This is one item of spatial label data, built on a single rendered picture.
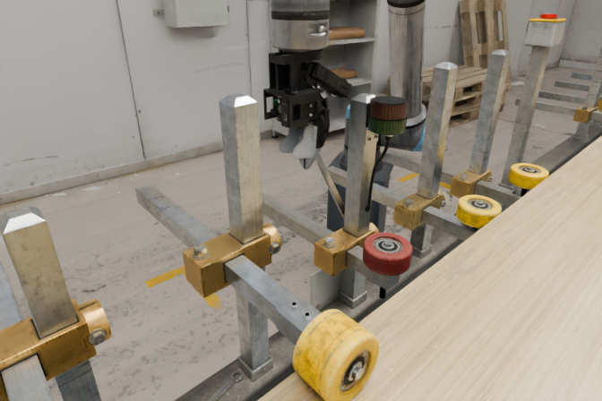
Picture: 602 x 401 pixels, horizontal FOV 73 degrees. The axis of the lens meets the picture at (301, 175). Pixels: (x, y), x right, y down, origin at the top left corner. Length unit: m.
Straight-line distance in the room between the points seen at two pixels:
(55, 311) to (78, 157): 2.79
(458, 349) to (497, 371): 0.05
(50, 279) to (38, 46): 2.67
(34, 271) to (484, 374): 0.48
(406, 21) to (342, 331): 1.05
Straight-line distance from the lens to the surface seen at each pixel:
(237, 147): 0.51
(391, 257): 0.67
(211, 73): 3.45
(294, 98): 0.64
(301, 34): 0.63
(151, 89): 3.28
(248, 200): 0.55
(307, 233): 0.82
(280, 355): 0.79
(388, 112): 0.64
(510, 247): 0.77
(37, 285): 0.48
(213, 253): 0.56
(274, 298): 0.50
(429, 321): 0.58
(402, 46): 1.37
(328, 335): 0.44
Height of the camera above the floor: 1.29
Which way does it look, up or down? 25 degrees down
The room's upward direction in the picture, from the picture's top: straight up
